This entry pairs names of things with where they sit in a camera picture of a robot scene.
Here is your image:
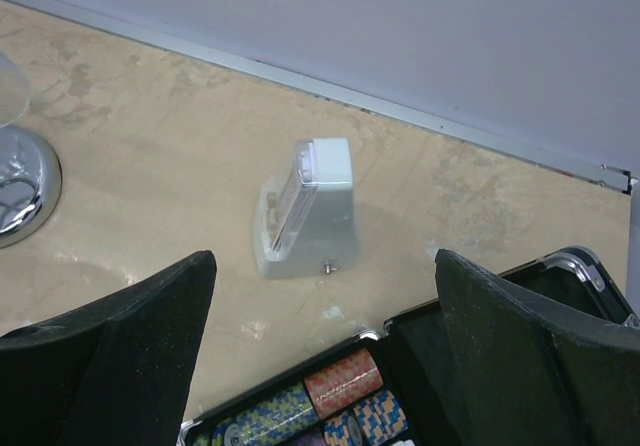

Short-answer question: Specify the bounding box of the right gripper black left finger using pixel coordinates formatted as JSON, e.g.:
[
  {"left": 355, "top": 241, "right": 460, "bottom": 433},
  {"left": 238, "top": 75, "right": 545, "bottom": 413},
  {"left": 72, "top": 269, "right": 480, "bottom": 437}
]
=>
[{"left": 1, "top": 251, "right": 216, "bottom": 445}]

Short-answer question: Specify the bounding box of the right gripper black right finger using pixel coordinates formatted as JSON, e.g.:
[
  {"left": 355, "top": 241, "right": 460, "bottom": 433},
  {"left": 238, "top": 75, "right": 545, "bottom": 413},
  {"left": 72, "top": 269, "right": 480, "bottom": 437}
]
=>
[{"left": 435, "top": 249, "right": 639, "bottom": 445}]

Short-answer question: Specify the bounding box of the chrome wine glass rack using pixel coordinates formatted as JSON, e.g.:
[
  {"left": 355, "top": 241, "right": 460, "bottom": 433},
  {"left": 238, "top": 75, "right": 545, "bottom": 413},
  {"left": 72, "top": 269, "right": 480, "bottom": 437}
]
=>
[{"left": 1, "top": 125, "right": 63, "bottom": 248}]

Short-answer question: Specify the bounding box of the black poker chip case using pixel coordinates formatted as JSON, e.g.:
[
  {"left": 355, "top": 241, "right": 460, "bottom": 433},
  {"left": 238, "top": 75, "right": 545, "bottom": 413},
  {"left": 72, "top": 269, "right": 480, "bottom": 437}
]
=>
[{"left": 178, "top": 246, "right": 638, "bottom": 445}]

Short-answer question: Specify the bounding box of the blue yellow chip stack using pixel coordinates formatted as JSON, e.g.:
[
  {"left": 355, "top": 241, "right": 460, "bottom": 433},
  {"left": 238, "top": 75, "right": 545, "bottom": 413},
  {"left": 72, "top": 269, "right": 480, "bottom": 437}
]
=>
[{"left": 210, "top": 382, "right": 319, "bottom": 446}]

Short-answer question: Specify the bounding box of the orange blue chip stack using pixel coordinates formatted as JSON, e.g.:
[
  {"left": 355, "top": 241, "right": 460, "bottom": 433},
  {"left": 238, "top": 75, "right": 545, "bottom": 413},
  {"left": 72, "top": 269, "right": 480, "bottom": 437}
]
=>
[{"left": 322, "top": 389, "right": 409, "bottom": 446}]

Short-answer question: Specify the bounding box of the red white chip stack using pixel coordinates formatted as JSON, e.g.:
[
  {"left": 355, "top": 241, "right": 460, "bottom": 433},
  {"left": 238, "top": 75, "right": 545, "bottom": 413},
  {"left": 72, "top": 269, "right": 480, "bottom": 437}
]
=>
[{"left": 304, "top": 348, "right": 384, "bottom": 419}]

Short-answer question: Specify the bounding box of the white metronome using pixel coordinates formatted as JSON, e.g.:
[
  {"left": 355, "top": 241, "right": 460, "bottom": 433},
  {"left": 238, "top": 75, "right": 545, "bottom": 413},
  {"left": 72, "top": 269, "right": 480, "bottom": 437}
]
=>
[{"left": 253, "top": 137, "right": 359, "bottom": 280}]

